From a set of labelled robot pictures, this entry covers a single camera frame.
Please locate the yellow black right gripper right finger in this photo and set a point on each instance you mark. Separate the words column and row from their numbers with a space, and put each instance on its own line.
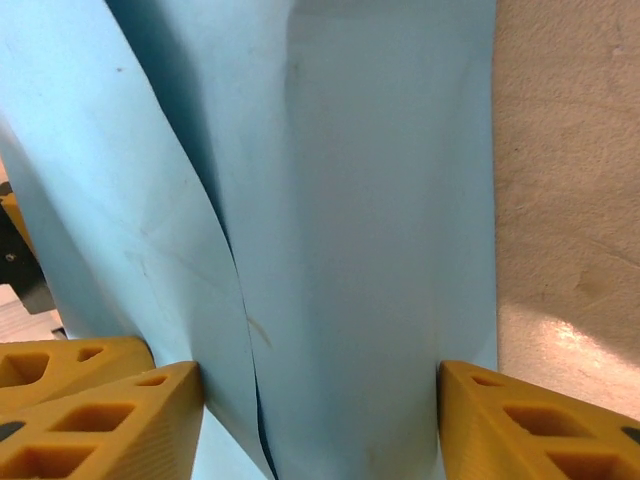
column 525, row 440

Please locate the blue cloth sheet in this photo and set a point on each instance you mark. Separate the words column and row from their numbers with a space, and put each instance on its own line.
column 350, row 200

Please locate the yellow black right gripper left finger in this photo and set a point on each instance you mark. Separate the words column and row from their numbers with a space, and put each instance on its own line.
column 100, row 440

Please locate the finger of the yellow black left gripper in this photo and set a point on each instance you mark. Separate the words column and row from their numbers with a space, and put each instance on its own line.
column 75, row 367
column 9, row 207

